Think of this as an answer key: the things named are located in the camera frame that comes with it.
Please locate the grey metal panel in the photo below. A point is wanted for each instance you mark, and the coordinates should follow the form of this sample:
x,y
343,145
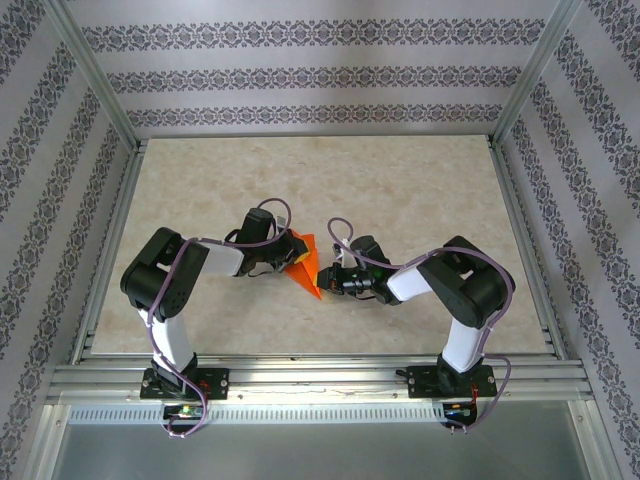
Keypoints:
x,y
320,450

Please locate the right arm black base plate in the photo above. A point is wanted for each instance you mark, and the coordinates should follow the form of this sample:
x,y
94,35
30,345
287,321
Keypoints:
x,y
420,382

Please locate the aluminium frame post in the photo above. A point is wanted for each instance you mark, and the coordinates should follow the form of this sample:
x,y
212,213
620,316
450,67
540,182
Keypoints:
x,y
537,70
95,75

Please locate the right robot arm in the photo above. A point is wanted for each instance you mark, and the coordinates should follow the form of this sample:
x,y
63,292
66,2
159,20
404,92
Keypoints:
x,y
407,285

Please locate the aluminium mounting rail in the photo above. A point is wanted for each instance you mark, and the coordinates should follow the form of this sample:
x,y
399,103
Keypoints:
x,y
320,380

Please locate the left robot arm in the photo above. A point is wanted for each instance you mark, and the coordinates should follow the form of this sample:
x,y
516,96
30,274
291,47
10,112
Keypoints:
x,y
222,260

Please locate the aluminium side rail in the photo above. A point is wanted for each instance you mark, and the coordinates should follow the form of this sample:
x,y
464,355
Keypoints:
x,y
111,250
527,250

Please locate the orange paper sheet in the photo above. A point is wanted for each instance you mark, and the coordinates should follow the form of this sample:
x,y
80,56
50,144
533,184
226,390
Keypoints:
x,y
307,275

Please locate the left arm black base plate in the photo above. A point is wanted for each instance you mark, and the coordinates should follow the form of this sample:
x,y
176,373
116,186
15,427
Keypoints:
x,y
217,382

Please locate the aluminium frame beam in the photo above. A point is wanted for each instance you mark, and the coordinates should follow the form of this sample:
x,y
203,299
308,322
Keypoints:
x,y
42,445
595,440

